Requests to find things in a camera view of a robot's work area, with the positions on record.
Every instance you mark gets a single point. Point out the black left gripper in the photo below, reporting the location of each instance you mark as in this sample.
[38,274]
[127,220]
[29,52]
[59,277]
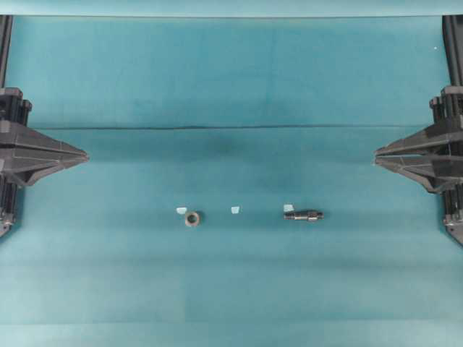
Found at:
[21,170]

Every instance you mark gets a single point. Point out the threaded steel shaft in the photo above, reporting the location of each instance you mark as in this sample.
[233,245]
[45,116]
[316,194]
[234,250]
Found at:
[306,215]

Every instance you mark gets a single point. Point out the teal table cloth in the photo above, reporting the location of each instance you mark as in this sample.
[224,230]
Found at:
[209,114]

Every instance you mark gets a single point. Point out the black left frame rail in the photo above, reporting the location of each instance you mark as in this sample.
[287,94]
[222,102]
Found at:
[5,37]

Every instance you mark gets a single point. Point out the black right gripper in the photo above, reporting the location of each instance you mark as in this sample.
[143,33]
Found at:
[437,170]

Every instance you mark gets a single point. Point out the metal ring washer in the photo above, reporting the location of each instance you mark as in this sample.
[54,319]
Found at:
[192,219]

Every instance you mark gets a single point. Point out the black frame rail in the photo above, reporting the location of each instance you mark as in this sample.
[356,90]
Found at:
[452,38]
[5,37]

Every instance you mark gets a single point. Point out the black right frame rail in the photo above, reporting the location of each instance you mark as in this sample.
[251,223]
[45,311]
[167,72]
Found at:
[452,38]

